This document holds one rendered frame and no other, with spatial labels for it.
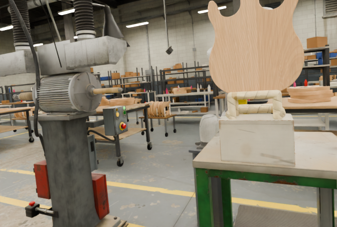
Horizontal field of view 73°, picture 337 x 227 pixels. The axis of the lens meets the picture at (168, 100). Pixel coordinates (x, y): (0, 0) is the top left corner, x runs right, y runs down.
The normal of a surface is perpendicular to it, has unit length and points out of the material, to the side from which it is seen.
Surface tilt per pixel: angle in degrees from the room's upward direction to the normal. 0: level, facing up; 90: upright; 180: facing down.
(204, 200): 90
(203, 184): 90
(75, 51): 90
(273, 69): 91
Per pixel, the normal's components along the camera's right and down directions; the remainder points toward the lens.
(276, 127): -0.41, 0.11
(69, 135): 0.91, -0.04
